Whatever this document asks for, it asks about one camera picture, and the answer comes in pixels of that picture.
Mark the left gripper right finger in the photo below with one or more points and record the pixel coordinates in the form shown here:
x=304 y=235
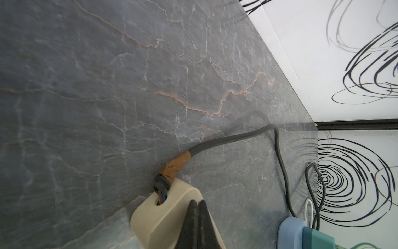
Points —
x=207 y=235

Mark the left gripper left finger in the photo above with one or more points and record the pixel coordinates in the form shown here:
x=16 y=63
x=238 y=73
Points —
x=189 y=237

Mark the green charger adapter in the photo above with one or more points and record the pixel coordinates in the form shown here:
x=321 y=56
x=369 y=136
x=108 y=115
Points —
x=314 y=239

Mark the beige power strip red sockets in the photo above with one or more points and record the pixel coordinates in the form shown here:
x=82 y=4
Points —
x=157 y=225

